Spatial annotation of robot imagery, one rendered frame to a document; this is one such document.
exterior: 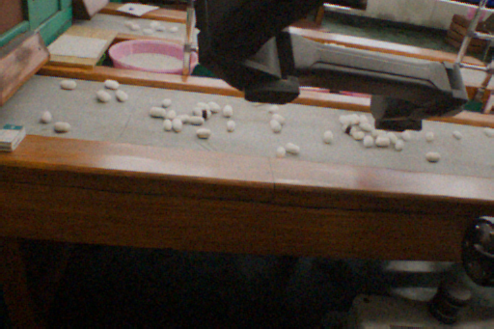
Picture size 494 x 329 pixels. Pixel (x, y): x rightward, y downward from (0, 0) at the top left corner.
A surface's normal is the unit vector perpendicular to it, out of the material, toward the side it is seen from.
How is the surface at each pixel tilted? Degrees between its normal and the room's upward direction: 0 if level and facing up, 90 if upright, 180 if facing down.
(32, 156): 0
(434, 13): 90
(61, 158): 0
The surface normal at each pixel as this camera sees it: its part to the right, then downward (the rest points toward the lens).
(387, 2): 0.15, 0.52
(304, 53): 0.46, -0.29
